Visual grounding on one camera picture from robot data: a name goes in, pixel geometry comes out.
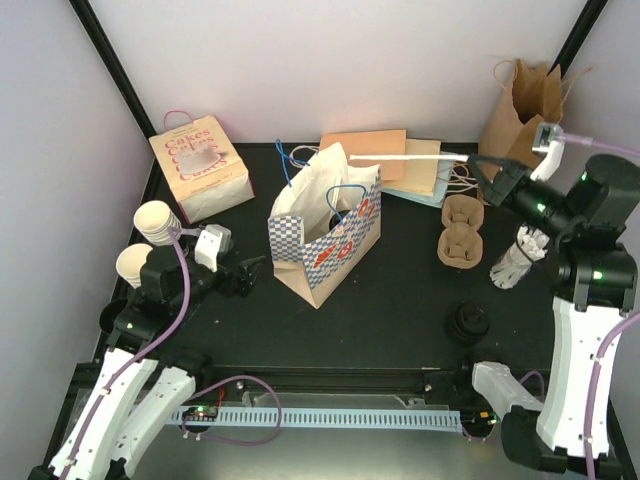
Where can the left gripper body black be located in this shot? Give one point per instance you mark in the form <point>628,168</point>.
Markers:
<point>230,287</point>

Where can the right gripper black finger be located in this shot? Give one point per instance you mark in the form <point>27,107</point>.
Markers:
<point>488,177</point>
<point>485,163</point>

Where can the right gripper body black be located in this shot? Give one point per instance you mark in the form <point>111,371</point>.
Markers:
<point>516,200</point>

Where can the blue checkered paper bag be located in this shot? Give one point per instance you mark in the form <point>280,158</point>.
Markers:
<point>306,256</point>

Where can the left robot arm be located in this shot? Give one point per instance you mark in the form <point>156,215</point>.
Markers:
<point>140,386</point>

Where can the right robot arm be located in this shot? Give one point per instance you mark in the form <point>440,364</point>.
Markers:
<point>594,281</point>

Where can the light blue flat paper bag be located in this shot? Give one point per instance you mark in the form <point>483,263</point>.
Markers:
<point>452,178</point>

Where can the tan flat paper bag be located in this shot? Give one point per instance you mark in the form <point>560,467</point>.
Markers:
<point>419,175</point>

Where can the standing brown paper bag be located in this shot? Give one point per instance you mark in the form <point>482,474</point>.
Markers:
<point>529,96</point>

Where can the orange flat paper bag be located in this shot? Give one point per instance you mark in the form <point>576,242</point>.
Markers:
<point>387,142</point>

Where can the far paper cup stack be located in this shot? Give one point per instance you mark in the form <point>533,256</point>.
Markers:
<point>157,223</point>

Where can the paper cup stack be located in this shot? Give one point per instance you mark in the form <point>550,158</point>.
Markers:
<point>157,223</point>
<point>130,262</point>

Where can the near paper cup stack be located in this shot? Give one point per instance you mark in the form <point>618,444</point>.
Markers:
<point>130,262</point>

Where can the Cakes printed paper bag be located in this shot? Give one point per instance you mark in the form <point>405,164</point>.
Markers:
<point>204,171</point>

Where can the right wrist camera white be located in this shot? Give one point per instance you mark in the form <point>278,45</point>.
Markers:
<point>548,146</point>

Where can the light blue cable duct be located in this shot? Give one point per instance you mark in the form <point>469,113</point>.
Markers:
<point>319,418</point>

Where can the right black frame post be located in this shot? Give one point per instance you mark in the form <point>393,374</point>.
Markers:
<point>578,34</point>

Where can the black frame post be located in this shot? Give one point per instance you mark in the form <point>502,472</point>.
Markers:
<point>101,43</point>
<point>578,34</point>

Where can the left black frame post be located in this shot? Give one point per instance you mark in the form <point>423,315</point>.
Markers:
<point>101,43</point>

